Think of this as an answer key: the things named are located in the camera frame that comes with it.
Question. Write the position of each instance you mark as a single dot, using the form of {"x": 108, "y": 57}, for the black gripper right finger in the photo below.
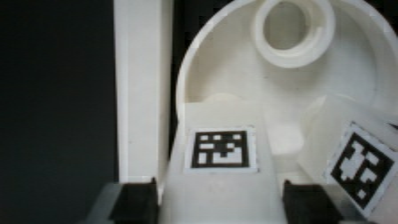
{"x": 314, "y": 206}

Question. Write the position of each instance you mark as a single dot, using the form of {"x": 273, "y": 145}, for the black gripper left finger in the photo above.
{"x": 126, "y": 204}

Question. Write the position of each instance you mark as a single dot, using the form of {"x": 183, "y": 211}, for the white stool leg block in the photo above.
{"x": 348, "y": 155}
{"x": 220, "y": 187}

